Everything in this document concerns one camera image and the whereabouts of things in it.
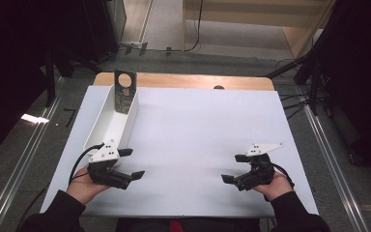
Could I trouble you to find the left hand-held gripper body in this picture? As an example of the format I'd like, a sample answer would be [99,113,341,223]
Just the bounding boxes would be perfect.
[86,138,133,190]

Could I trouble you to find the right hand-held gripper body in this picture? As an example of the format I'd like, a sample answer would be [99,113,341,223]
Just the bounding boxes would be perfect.
[233,142,284,191]

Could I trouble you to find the white plastic tray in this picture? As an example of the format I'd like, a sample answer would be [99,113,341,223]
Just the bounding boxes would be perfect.
[83,84,140,163]

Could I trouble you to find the grey cartoon print phone case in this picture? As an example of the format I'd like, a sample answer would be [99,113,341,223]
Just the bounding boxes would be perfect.
[113,69,138,115]

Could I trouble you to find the person's right hand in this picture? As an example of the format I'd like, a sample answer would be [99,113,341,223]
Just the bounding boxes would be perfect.
[252,172,294,202]

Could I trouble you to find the person's left hand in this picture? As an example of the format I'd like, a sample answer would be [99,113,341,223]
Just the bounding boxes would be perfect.
[66,163,110,206]

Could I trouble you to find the white table sheet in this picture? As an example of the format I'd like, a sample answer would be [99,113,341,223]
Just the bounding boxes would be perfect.
[40,85,320,218]

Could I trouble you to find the wooden table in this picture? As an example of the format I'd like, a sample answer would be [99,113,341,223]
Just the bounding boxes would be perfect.
[93,72,275,92]

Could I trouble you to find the black metal stand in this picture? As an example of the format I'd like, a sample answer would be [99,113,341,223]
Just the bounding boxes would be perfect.
[265,52,324,117]

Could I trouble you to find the black cabinet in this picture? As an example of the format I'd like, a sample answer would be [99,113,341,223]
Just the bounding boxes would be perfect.
[81,0,128,64]

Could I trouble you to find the light wooden shelf unit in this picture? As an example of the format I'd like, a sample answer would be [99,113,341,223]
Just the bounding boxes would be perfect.
[182,0,336,60]

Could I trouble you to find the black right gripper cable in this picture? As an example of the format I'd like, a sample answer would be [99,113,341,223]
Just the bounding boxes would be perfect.
[271,162,296,189]

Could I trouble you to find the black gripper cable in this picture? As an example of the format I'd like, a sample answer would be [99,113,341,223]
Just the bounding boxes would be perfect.
[68,142,105,187]
[271,162,296,189]

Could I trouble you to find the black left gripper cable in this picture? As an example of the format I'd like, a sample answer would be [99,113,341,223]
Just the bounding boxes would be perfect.
[68,142,105,187]

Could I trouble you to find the black floor cables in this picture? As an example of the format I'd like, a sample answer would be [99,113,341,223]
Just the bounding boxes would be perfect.
[278,91,313,121]

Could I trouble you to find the metal floor rail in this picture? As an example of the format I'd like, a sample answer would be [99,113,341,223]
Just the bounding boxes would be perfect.
[302,104,371,232]
[0,95,64,232]

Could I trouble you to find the black hanging cable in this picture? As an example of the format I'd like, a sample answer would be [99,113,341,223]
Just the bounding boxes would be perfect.
[184,0,205,53]

